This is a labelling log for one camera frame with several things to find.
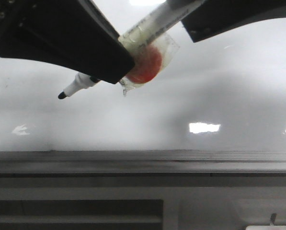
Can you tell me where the white glossy whiteboard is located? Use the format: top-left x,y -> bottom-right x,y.
0,0 -> 286,153

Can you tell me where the white dry-erase marker black tip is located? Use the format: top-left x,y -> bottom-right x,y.
57,0 -> 206,100

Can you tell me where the small dark metal clip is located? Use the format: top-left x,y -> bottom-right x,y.
269,213 -> 277,226

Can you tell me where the grey aluminium whiteboard tray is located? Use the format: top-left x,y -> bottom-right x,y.
0,149 -> 286,177

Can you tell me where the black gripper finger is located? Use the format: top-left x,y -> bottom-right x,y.
0,0 -> 135,84
182,0 -> 286,43

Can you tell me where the small white box red label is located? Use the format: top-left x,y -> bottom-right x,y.
245,225 -> 286,230

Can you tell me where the red magnet taped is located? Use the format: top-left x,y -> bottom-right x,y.
119,33 -> 180,96

